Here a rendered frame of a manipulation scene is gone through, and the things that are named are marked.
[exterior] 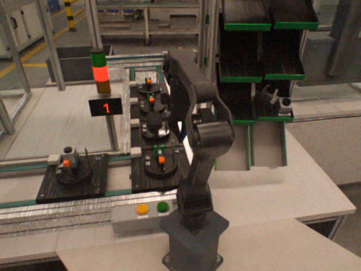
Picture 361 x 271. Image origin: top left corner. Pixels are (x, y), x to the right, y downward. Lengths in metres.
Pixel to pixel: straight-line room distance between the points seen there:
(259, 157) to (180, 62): 0.62
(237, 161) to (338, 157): 1.30
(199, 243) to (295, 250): 0.41
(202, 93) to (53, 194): 0.75
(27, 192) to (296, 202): 1.07
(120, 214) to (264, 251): 0.50
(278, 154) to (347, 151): 1.18
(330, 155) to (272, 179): 0.99
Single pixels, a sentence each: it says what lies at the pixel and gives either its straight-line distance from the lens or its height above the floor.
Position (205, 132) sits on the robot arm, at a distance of 0.48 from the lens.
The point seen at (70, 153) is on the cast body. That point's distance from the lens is 1.07.
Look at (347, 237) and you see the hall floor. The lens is 2.40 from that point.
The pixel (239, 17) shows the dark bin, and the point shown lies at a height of 1.53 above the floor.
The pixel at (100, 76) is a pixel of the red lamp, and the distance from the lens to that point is 1.03.
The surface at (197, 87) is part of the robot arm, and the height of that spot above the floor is 1.49.
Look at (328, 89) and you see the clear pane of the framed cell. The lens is 2.02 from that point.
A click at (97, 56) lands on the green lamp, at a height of 1.40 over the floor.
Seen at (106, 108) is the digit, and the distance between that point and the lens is 1.08.
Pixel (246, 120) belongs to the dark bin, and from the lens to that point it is 1.00.
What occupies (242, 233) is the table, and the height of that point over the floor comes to 0.86.
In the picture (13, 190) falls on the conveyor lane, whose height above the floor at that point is 0.92.
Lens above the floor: 1.70
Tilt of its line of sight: 34 degrees down
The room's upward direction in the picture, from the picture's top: straight up
